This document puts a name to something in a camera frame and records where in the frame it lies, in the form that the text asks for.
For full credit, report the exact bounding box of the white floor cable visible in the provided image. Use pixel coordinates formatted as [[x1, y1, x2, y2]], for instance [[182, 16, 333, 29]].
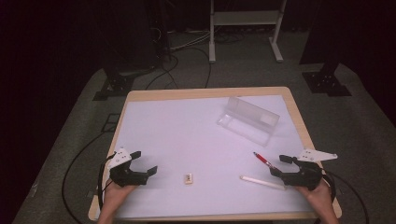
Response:
[[167, 29, 213, 51]]

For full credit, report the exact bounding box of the clear plastic pencil case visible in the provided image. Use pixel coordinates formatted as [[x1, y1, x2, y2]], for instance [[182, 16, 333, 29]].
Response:
[[216, 96, 281, 148]]

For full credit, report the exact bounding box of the person's left hand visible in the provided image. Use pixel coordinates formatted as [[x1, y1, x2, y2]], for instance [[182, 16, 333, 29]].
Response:
[[103, 180, 138, 214]]

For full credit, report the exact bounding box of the white pencil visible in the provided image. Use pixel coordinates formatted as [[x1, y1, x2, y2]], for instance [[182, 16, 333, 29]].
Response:
[[239, 175, 287, 191]]

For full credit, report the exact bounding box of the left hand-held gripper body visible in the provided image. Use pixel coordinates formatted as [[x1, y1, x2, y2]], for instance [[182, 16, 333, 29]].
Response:
[[106, 147, 150, 188]]

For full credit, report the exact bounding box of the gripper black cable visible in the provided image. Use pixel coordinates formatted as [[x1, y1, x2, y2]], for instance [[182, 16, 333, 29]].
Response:
[[97, 153, 117, 211], [321, 171, 371, 224]]

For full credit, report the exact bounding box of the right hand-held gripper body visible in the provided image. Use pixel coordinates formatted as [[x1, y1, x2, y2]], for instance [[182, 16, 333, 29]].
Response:
[[279, 147, 339, 191]]

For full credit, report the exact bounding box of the black floor cable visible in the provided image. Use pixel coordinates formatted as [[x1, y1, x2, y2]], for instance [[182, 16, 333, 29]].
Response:
[[61, 130, 108, 224], [144, 46, 213, 91]]

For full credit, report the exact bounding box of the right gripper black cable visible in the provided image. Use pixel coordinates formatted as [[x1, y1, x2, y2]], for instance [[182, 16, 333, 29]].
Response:
[[321, 171, 371, 224]]

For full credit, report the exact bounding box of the red pen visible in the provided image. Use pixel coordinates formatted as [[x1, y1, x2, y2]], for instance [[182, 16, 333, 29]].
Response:
[[252, 151, 280, 172]]

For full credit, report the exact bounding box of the white metal stand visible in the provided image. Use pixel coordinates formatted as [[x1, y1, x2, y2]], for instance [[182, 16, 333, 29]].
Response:
[[208, 0, 288, 64]]

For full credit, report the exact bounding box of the black metal stand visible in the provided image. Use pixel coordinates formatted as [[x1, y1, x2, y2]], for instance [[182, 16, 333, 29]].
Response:
[[299, 0, 353, 98], [92, 0, 161, 102]]

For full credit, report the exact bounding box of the person's right hand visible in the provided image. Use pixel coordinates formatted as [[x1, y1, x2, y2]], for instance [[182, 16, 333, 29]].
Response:
[[294, 180, 334, 214]]

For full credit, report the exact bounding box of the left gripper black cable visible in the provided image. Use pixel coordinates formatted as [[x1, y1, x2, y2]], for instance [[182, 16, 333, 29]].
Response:
[[97, 153, 117, 211]]

